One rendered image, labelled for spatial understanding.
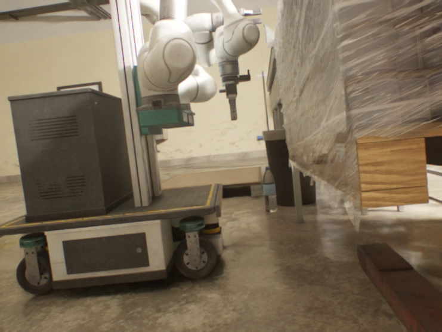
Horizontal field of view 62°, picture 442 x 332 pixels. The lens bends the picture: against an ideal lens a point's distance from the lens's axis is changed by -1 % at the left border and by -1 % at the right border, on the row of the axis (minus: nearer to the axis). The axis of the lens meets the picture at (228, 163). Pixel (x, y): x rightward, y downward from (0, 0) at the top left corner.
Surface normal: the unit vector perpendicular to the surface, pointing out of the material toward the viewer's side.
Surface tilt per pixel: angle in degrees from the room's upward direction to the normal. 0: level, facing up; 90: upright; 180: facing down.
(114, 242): 90
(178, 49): 97
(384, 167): 88
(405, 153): 88
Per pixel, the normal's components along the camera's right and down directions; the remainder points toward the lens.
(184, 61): 0.40, 0.13
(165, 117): 0.00, 0.08
